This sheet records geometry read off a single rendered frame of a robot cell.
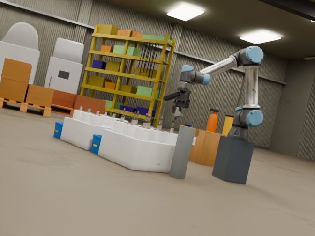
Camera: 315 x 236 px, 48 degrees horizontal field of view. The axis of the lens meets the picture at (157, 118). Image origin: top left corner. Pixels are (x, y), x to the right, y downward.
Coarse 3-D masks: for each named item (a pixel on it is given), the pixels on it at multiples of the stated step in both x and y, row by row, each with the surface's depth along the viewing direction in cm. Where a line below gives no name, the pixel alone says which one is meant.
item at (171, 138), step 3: (165, 132) 230; (165, 135) 229; (168, 135) 228; (171, 135) 227; (174, 135) 228; (177, 135) 230; (165, 138) 228; (168, 138) 227; (171, 138) 227; (174, 138) 228; (165, 141) 228; (168, 141) 227; (171, 141) 227; (174, 141) 228; (171, 144) 228; (174, 144) 229
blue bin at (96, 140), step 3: (93, 135) 244; (96, 135) 242; (99, 135) 249; (93, 138) 244; (96, 138) 242; (99, 138) 238; (93, 141) 244; (96, 141) 241; (99, 141) 238; (93, 144) 243; (96, 144) 241; (99, 144) 238; (93, 147) 243; (96, 147) 240; (93, 150) 242; (96, 150) 240; (96, 153) 239
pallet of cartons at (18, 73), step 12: (12, 60) 472; (12, 72) 473; (24, 72) 477; (0, 84) 470; (12, 84) 474; (24, 84) 478; (0, 96) 471; (12, 96) 475; (24, 96) 479; (36, 96) 486; (48, 96) 492; (24, 108) 479; (48, 108) 490
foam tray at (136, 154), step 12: (108, 132) 230; (108, 144) 227; (120, 144) 218; (132, 144) 210; (144, 144) 208; (156, 144) 214; (168, 144) 222; (108, 156) 225; (120, 156) 216; (132, 156) 208; (144, 156) 210; (156, 156) 216; (168, 156) 223; (132, 168) 206; (144, 168) 211; (156, 168) 217; (168, 168) 224
